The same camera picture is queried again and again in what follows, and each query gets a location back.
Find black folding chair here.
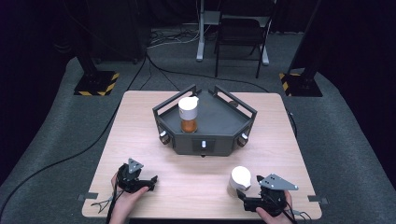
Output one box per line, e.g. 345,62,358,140
213,12,273,79

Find bundle of floor cables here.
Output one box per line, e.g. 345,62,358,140
147,28,202,50

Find black yellow striped base plate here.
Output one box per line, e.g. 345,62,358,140
278,72,324,98
73,70,120,97

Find grey tape strip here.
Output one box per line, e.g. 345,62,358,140
77,192,100,202
306,194,330,205

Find left hand-held gripper cable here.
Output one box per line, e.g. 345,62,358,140
90,182,123,224

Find white desk frame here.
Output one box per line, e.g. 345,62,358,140
181,0,271,66

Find person's right hand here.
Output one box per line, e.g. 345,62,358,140
255,189,294,224

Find black cable beside table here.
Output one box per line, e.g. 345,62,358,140
285,109,299,138

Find seasoning jar with orange powder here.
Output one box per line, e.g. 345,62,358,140
177,95,200,134

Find right hand-held gripper cable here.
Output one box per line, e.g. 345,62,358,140
281,199,314,224

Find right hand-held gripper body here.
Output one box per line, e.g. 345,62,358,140
244,173,300,218

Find person's left hand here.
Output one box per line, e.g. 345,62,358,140
110,173,150,217

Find dark grey corner rack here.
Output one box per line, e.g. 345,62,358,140
151,83,259,158

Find hand-held gripper cable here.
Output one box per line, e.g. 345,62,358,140
281,199,314,224
90,182,123,224

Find black stand column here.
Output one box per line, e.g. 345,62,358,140
287,0,328,78
64,0,99,76

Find long black floor cable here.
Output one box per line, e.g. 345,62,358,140
0,52,148,216

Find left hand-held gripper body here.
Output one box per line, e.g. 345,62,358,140
116,158,149,193

